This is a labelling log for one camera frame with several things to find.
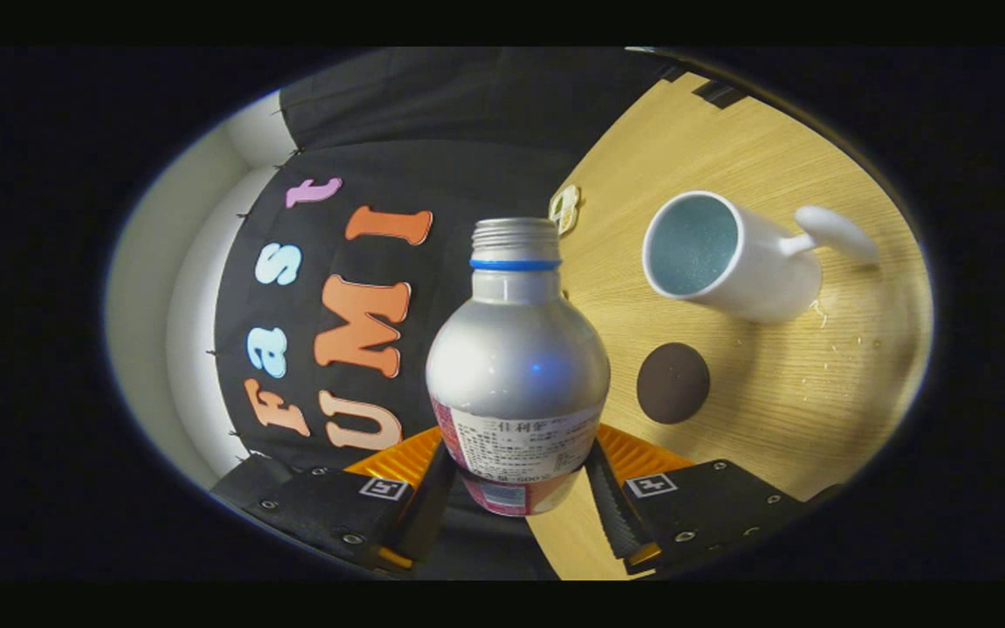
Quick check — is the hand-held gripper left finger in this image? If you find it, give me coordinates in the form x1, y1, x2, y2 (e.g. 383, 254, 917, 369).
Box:
237, 426, 460, 577

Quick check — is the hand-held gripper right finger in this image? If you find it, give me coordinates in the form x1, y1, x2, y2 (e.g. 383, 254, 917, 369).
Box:
585, 423, 844, 577

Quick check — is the dark brown round coaster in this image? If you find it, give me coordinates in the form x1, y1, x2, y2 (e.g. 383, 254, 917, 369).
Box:
636, 342, 712, 426

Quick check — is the silver bottle with red label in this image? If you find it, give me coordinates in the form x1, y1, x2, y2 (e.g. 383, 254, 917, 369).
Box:
425, 217, 612, 518

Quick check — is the white cup with blue inside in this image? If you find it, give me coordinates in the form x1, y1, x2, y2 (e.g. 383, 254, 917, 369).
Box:
642, 190, 880, 324

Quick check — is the wooden table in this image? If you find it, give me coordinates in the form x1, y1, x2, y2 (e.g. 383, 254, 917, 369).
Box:
524, 70, 935, 581

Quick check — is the white divided condiment dish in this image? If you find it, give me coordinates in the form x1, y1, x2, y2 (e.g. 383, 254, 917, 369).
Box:
548, 183, 582, 237

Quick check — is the black backdrop cloth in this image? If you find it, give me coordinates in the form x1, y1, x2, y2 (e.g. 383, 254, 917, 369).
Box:
210, 48, 678, 581

